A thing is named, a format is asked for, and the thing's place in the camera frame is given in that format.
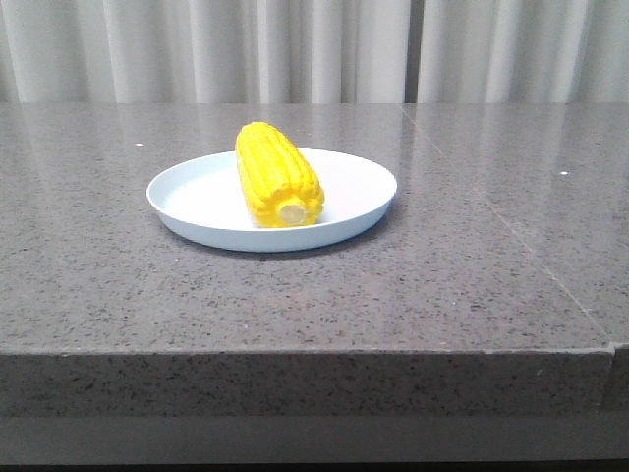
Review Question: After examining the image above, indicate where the yellow corn cob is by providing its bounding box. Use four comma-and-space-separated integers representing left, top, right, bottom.
235, 122, 325, 228

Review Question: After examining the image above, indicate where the light blue round plate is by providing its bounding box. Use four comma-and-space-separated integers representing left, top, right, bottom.
146, 148, 397, 253

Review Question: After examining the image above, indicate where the white pleated curtain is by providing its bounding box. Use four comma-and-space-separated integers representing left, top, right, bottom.
1, 1, 628, 103

